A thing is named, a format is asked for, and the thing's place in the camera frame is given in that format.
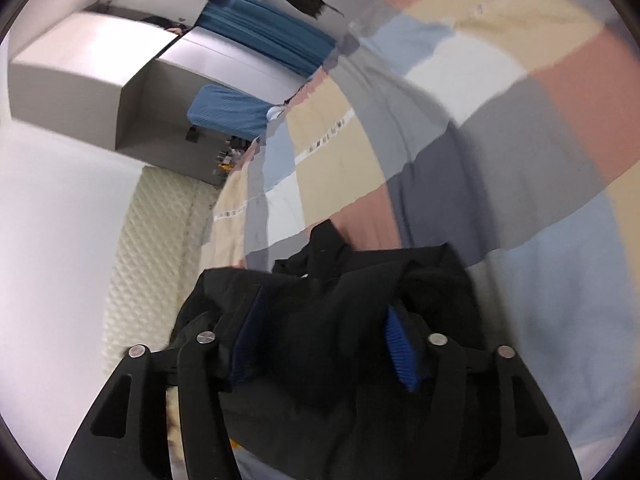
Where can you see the blue covered chair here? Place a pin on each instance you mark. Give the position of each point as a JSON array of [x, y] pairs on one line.
[[229, 111]]

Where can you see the patchwork plaid bed quilt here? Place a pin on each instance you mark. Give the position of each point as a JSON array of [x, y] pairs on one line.
[[507, 129]]

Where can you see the blue curtain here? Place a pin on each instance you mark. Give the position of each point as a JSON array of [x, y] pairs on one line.
[[288, 41]]

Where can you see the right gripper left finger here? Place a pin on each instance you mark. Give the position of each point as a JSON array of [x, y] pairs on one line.
[[124, 434]]

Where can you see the white wall cabinet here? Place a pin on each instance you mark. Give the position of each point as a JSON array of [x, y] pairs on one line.
[[127, 86]]

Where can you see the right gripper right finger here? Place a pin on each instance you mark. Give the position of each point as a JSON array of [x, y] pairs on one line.
[[472, 414]]

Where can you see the cream quilted headboard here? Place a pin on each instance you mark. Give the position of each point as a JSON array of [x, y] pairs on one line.
[[156, 261]]

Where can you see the black large garment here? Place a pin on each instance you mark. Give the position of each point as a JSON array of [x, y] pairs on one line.
[[317, 393]]

